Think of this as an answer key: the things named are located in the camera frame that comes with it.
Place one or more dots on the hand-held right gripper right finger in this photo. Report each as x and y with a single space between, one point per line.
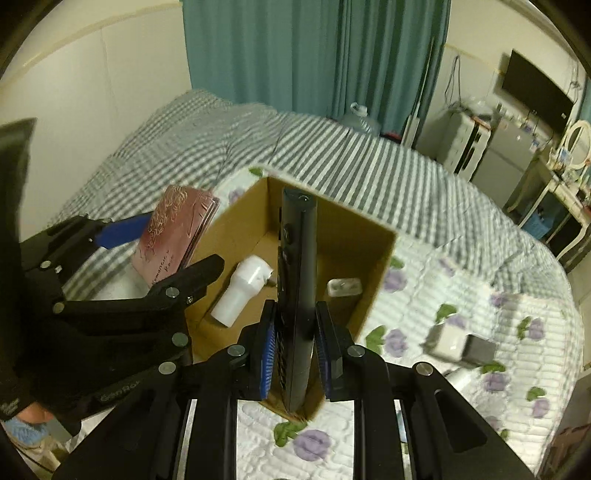
324 364

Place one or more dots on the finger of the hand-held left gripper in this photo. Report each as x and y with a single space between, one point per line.
194 277
121 232

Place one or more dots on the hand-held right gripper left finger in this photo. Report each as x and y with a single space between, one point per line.
266 355

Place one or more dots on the pink book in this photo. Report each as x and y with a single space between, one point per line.
173 230

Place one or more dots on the black remote control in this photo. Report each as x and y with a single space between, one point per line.
298 277

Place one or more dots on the brown cardboard box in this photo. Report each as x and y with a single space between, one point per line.
351 240

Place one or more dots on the person's left forearm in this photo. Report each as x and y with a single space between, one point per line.
27 422

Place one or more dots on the white plastic bottle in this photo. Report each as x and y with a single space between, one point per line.
240 290

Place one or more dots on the small white charger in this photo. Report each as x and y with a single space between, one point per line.
344 288

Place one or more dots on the white and grey power adapter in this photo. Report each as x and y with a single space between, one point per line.
450 345

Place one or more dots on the white floral quilt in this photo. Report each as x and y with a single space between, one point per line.
443 295

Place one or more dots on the grey striped bed sheet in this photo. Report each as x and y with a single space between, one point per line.
323 143

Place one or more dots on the clear water jug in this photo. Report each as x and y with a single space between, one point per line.
361 121

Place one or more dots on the teal curtain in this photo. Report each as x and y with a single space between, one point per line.
300 55

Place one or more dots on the blue storage box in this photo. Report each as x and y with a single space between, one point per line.
537 227

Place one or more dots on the grey refrigerator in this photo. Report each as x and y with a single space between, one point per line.
505 159

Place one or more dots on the white poles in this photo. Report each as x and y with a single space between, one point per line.
418 106

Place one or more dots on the white dressing table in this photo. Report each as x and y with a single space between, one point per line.
565 198

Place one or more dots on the oval white mirror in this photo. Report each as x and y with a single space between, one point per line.
577 143

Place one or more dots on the black wall television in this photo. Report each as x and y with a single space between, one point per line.
535 90

